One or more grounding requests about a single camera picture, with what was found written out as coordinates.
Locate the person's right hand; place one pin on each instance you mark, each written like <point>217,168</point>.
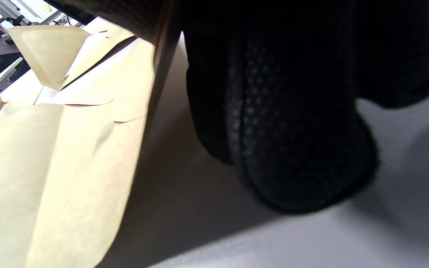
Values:
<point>292,111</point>

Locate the brown paper envelope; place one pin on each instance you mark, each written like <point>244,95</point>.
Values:
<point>47,52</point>
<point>50,186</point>

